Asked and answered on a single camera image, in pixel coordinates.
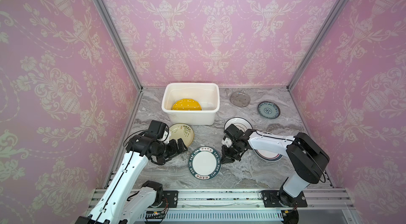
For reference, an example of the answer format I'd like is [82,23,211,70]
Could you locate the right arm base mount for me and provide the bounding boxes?
[260,190,308,208]

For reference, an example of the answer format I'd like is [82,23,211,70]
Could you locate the aluminium front rail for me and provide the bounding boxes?
[83,187,362,224]

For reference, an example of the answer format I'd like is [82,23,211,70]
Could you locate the beige willow painted plate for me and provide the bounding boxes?
[169,123,195,147]

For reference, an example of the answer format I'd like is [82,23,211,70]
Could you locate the yellow polka dot plate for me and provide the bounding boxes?
[171,98,202,111]

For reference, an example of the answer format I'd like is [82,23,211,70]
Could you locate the white plate red green rim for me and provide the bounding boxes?
[254,150,283,162]

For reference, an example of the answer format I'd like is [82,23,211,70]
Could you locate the white plastic bin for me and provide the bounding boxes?
[161,82,220,125]

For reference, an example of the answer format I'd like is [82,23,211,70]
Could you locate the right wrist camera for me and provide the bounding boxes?
[222,136,233,148]

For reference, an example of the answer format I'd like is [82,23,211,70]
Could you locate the green rimmed white plate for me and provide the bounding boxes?
[188,146,222,180]

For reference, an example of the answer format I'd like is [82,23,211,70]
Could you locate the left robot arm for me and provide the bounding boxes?
[76,120,188,224]

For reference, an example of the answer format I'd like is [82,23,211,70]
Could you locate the left corner aluminium post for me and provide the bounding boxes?
[93,0,143,92]

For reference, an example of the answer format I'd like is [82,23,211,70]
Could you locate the white plate black emblem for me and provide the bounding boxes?
[224,117,253,132]

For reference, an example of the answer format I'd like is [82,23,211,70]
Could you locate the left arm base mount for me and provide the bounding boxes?
[151,190,179,208]

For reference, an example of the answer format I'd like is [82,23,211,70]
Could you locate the small blue patterned dish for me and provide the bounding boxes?
[258,101,281,119]

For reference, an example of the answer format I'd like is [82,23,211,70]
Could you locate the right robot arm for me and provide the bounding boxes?
[221,124,330,207]

